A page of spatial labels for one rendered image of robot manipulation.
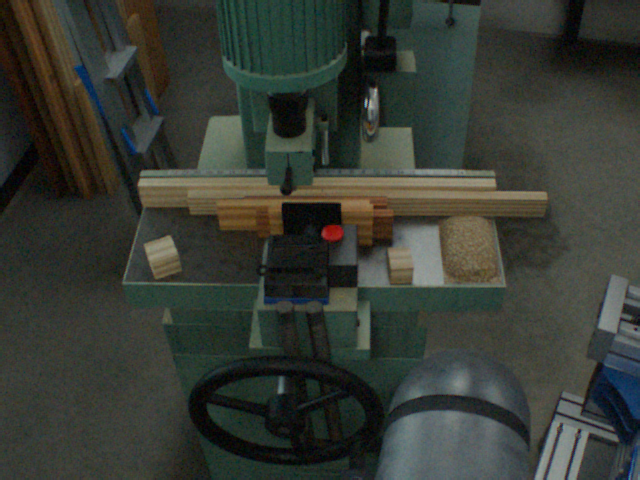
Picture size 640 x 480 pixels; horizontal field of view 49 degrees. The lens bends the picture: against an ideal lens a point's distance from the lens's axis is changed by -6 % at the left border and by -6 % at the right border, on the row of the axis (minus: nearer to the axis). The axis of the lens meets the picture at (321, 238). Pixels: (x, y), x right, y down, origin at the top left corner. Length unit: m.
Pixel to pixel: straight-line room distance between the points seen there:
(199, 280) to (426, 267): 0.35
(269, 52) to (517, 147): 2.01
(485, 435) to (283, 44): 0.59
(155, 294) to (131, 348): 1.08
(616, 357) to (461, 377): 0.82
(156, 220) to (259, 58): 0.42
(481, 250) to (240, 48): 0.48
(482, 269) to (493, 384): 0.59
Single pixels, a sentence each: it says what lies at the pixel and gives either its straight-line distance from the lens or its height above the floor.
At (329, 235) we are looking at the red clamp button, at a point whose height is 1.02.
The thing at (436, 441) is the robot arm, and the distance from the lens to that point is 0.54.
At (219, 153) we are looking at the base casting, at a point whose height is 0.80.
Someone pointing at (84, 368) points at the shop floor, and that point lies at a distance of 2.27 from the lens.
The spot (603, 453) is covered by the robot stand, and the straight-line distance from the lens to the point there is 1.85.
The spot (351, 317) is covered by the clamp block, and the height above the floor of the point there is 0.95.
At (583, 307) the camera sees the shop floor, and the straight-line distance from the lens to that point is 2.38.
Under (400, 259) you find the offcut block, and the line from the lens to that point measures 1.14.
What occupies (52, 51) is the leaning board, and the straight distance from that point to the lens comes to 2.47.
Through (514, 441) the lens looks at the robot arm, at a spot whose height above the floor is 1.28.
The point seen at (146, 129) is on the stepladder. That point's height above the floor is 0.51.
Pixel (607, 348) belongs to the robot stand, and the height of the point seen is 0.73.
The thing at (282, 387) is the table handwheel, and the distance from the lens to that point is 1.12.
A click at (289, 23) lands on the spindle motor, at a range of 0.95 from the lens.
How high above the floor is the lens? 1.77
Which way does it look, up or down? 46 degrees down
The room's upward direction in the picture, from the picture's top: 2 degrees counter-clockwise
